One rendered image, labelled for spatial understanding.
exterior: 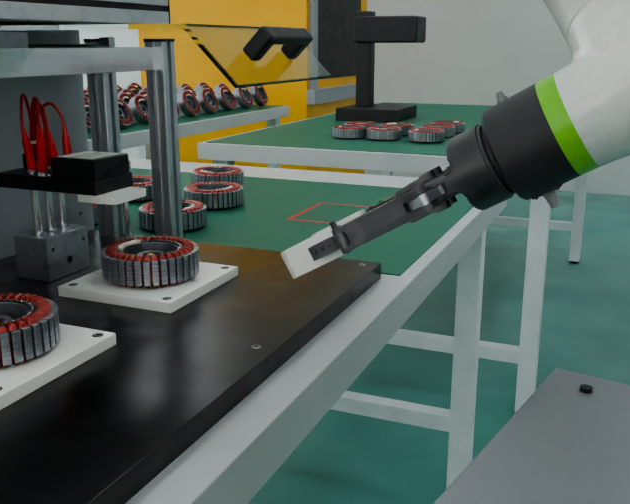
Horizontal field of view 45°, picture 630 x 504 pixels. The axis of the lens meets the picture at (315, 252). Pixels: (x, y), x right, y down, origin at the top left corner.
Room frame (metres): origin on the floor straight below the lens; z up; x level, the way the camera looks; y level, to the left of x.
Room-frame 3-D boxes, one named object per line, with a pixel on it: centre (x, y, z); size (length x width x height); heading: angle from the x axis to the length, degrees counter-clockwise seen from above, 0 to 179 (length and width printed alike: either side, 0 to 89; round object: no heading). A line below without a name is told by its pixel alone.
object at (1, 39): (0.89, 0.36, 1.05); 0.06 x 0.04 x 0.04; 157
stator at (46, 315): (0.63, 0.29, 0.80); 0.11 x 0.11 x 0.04
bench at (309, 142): (3.01, -0.50, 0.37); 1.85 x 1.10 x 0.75; 157
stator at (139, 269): (0.86, 0.19, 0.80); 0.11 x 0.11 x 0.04
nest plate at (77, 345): (0.63, 0.29, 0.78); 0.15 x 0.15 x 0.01; 67
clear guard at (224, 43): (0.91, 0.18, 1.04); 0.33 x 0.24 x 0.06; 67
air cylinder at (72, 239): (0.91, 0.33, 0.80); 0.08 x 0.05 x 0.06; 157
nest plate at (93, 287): (0.86, 0.19, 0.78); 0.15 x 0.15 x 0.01; 67
